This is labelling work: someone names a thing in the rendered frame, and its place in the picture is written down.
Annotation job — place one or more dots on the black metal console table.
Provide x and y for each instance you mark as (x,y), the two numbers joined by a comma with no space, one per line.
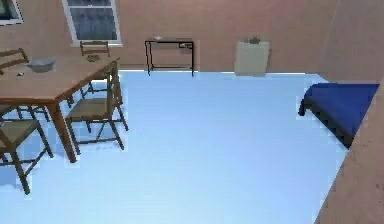
(169,53)

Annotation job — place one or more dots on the cream cabinet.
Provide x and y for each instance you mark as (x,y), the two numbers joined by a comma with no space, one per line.
(251,59)

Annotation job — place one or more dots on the small white dish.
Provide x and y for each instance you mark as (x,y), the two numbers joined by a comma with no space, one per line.
(157,38)

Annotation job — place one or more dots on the brown wooden folding chair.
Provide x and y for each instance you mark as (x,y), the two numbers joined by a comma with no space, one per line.
(94,48)
(13,56)
(15,133)
(100,108)

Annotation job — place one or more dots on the small green plant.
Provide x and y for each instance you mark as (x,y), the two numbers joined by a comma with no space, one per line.
(254,40)

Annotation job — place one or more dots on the small dark round object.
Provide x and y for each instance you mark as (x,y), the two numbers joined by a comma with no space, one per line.
(93,58)

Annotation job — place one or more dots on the brown wooden dining table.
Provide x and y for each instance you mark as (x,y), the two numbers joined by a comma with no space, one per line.
(63,80)

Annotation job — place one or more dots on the white framed window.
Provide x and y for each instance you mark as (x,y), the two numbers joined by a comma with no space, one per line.
(8,11)
(93,21)

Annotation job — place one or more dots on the blue bed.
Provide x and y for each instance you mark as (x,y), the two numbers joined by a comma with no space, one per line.
(340,106)

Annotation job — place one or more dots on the grey bowl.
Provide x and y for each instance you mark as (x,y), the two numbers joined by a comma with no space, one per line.
(41,65)

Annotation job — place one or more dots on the small pale object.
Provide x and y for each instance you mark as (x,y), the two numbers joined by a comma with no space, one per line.
(20,74)

